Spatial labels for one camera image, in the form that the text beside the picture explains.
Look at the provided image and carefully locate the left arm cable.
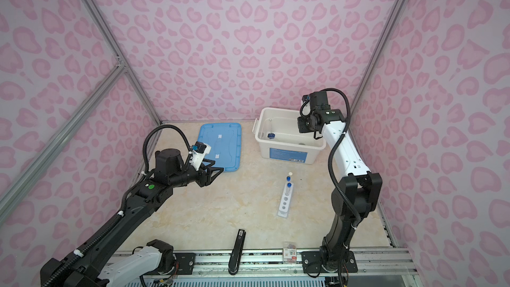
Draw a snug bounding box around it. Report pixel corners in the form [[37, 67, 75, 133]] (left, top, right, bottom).
[[142, 124, 193, 176]]

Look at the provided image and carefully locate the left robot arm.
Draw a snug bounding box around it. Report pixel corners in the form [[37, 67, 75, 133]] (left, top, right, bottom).
[[40, 149, 224, 286]]

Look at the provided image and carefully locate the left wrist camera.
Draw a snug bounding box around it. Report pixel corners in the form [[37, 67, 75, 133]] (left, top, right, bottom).
[[190, 141, 212, 171]]

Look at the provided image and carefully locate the staples box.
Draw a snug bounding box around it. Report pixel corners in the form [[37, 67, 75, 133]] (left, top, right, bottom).
[[282, 241, 297, 264]]

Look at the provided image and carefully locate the white test tube rack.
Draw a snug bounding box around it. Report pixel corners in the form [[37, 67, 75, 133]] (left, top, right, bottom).
[[277, 182, 294, 218]]

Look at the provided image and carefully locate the blue plastic bin lid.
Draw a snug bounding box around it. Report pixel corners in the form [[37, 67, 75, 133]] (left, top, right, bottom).
[[198, 123, 242, 172]]

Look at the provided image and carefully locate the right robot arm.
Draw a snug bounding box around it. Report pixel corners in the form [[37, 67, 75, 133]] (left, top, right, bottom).
[[297, 88, 383, 286]]

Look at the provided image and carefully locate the white plastic storage bin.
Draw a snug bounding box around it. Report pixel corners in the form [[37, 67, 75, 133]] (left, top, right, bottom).
[[252, 108, 326, 164]]

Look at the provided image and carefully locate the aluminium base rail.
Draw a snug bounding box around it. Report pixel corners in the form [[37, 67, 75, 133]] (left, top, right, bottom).
[[77, 246, 419, 287]]

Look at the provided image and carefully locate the black stapler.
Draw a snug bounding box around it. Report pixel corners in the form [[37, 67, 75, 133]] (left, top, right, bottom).
[[228, 229, 247, 276]]

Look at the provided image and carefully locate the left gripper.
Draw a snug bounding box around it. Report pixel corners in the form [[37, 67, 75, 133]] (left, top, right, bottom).
[[170, 158, 224, 189]]

